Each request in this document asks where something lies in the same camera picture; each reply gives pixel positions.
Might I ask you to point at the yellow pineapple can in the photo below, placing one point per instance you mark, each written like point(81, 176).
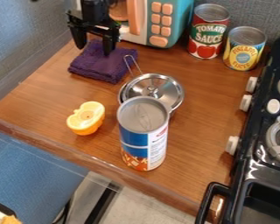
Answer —
point(243, 48)

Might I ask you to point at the silver pot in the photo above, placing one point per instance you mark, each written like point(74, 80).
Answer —
point(127, 84)

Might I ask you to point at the blue and white can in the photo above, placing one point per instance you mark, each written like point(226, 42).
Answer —
point(144, 137)

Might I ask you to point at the purple cloth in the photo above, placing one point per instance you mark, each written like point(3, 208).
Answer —
point(100, 63)

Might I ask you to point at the toy stove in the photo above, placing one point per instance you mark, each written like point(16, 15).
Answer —
point(259, 137)

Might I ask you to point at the toy microwave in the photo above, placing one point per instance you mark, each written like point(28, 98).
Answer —
point(154, 20)

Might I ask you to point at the orange toy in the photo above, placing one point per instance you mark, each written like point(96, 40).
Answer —
point(86, 117)

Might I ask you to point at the red tomato sauce can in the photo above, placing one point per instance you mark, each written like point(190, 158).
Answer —
point(207, 32)

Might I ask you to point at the silver pot lid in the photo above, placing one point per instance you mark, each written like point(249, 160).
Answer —
point(154, 88)

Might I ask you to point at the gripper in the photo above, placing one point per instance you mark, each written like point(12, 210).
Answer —
point(93, 14)

